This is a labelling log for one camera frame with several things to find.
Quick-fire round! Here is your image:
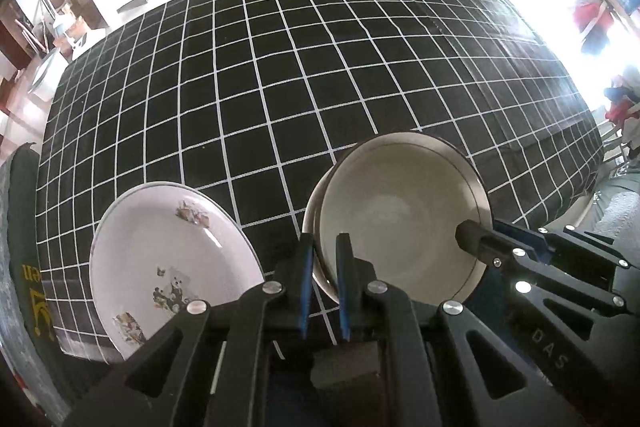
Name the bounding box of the white plate with brown prints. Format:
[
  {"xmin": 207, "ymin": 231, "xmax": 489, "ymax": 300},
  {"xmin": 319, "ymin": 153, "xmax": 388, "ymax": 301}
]
[{"xmin": 89, "ymin": 182, "xmax": 266, "ymax": 364}]

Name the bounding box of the red hanging garment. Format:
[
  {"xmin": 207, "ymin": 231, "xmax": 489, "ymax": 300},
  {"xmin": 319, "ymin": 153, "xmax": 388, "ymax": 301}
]
[{"xmin": 574, "ymin": 0, "xmax": 615, "ymax": 55}]

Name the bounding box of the plain white bowl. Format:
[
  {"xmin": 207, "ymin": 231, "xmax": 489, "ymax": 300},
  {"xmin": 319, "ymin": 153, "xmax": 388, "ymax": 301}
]
[{"xmin": 301, "ymin": 152, "xmax": 341, "ymax": 305}]

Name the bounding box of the black white checked tablecloth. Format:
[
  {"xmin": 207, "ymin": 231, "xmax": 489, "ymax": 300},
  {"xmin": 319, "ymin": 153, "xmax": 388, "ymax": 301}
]
[{"xmin": 36, "ymin": 0, "xmax": 603, "ymax": 363}]

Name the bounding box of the white bin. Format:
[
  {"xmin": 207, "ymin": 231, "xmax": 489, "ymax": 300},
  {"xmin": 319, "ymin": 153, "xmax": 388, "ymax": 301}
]
[{"xmin": 27, "ymin": 47, "xmax": 71, "ymax": 100}]

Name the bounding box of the chair with dark green cover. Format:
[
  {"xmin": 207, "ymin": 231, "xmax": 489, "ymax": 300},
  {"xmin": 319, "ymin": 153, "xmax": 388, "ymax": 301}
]
[{"xmin": 0, "ymin": 147, "xmax": 101, "ymax": 427}]

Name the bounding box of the person's blue trouser leg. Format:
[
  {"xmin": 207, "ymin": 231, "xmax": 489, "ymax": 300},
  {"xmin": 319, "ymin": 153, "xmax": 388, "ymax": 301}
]
[{"xmin": 470, "ymin": 269, "xmax": 506, "ymax": 308}]

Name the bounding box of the patterned bowl with dark rim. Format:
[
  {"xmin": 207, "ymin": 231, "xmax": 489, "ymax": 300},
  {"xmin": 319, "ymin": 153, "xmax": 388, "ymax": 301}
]
[{"xmin": 319, "ymin": 132, "xmax": 493, "ymax": 305}]

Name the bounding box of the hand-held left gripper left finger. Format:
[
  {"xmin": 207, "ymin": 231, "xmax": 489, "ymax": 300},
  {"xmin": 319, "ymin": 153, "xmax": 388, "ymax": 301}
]
[{"xmin": 62, "ymin": 232, "xmax": 316, "ymax": 427}]

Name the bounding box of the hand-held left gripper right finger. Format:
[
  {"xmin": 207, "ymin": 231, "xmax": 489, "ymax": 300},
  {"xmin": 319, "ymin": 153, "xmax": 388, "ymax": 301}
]
[{"xmin": 335, "ymin": 233, "xmax": 586, "ymax": 427}]

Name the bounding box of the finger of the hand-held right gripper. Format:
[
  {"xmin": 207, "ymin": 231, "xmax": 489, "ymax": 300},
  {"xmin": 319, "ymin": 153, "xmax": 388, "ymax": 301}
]
[
  {"xmin": 492, "ymin": 219, "xmax": 632, "ymax": 270},
  {"xmin": 455, "ymin": 219, "xmax": 628, "ymax": 313}
]

